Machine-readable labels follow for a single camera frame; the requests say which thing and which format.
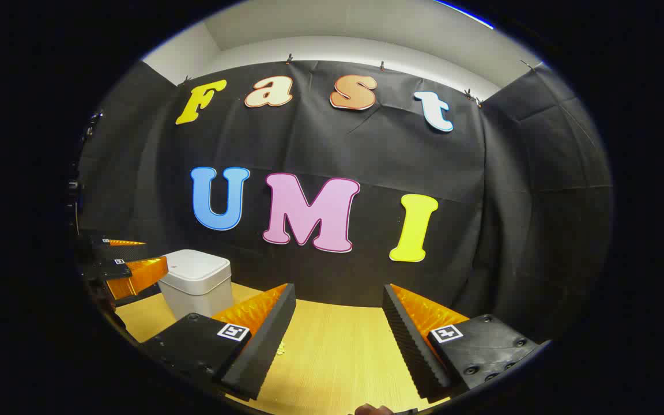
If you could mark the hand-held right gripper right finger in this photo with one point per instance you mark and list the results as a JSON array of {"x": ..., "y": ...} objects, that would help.
[{"x": 410, "y": 346}]

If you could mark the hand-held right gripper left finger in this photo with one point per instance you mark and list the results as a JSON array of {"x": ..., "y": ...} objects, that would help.
[{"x": 268, "y": 346}]

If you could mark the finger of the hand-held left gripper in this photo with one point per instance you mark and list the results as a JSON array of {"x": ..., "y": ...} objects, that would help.
[
  {"x": 142, "y": 274},
  {"x": 127, "y": 243}
]

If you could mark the white desktop garbage bin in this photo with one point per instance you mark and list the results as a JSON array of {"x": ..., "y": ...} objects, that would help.
[{"x": 196, "y": 288}]

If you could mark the wooden desktop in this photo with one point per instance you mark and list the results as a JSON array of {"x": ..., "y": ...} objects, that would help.
[{"x": 332, "y": 357}]

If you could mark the black backdrop cloth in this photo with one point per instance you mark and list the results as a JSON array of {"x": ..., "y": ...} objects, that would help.
[{"x": 366, "y": 144}]

